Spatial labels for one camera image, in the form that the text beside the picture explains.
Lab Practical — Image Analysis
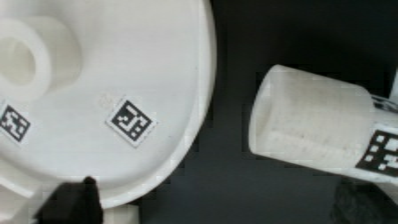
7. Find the white front border bar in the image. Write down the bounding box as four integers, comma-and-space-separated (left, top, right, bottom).
102, 204, 140, 224

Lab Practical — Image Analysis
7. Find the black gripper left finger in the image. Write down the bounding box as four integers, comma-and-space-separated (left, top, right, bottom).
33, 176, 102, 224

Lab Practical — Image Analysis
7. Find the white round table top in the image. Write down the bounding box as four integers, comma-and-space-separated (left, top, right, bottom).
0, 0, 216, 210

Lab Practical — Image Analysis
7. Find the white cylindrical table leg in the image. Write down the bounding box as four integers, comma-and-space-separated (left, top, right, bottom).
246, 64, 398, 185

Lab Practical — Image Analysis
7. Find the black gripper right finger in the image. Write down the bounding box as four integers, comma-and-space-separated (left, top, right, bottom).
330, 178, 398, 224

